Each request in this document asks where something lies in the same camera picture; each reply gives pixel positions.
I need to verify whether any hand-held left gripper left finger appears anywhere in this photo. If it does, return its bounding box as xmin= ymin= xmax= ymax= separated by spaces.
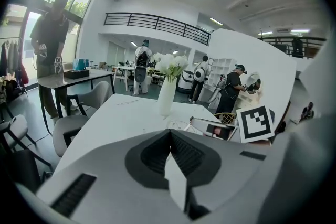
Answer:
xmin=36 ymin=129 xmax=190 ymax=224

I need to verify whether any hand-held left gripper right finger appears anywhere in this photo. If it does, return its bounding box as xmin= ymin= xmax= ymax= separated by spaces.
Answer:
xmin=167 ymin=129 xmax=275 ymax=215

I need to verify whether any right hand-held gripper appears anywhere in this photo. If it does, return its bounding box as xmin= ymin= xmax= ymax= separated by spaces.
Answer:
xmin=188 ymin=104 xmax=276 ymax=144

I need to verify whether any clear glass cup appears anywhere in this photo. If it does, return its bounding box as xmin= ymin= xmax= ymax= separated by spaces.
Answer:
xmin=166 ymin=120 xmax=195 ymax=132

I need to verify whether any yellow rattan chair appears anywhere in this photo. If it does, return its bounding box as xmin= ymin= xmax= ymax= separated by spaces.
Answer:
xmin=215 ymin=112 xmax=238 ymax=124

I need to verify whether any grey upholstered chair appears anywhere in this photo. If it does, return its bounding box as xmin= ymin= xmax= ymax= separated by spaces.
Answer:
xmin=52 ymin=114 xmax=90 ymax=158
xmin=66 ymin=80 xmax=114 ymax=118
xmin=0 ymin=114 xmax=52 ymax=167

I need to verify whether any white cubby shelf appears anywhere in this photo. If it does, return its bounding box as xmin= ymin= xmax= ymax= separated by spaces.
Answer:
xmin=208 ymin=58 xmax=238 ymax=87

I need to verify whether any white wheeled machine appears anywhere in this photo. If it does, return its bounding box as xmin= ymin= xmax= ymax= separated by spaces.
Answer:
xmin=175 ymin=69 xmax=196 ymax=94

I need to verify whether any black balcony railing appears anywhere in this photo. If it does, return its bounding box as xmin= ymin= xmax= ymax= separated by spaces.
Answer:
xmin=103 ymin=12 xmax=212 ymax=46
xmin=258 ymin=36 xmax=328 ymax=59

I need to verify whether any white ceramic vase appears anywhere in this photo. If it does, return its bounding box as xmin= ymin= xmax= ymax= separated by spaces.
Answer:
xmin=156 ymin=78 xmax=177 ymax=117

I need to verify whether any grey table with black legs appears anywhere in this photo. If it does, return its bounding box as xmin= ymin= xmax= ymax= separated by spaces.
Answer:
xmin=37 ymin=68 xmax=116 ymax=134

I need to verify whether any dark chair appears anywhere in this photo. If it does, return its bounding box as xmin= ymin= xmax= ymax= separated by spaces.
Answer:
xmin=0 ymin=148 xmax=43 ymax=194

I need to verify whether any small white table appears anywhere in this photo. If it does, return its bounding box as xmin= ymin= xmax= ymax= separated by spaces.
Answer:
xmin=112 ymin=65 xmax=136 ymax=92

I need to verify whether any black flat box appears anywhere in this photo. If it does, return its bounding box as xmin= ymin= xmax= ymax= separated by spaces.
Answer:
xmin=64 ymin=69 xmax=90 ymax=80

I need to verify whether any white flower bouquet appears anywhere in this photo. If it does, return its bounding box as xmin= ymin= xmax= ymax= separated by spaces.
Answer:
xmin=152 ymin=52 xmax=190 ymax=84

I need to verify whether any clothes rack with garments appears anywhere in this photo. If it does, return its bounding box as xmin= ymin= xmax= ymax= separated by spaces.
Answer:
xmin=0 ymin=37 xmax=29 ymax=103

